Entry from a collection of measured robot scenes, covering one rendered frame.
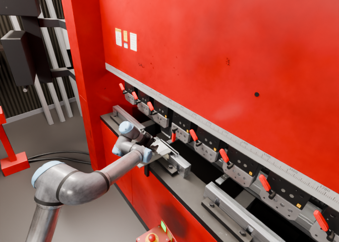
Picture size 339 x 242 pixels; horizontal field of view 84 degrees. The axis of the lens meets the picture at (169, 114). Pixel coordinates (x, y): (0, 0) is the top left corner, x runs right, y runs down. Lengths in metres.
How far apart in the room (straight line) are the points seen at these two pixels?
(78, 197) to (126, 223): 1.47
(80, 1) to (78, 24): 0.16
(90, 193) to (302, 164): 0.76
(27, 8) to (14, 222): 1.90
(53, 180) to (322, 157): 0.91
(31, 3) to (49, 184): 1.37
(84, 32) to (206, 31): 1.12
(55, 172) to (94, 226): 1.48
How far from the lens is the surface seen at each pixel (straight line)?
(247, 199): 1.39
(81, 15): 1.77
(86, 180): 0.76
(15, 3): 1.85
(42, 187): 0.84
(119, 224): 2.21
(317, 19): 0.73
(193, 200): 1.28
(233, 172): 1.01
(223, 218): 1.22
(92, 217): 2.30
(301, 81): 0.75
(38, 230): 0.91
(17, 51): 1.88
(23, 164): 3.00
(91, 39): 1.81
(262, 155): 0.89
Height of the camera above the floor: 1.89
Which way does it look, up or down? 30 degrees down
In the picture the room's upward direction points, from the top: 5 degrees clockwise
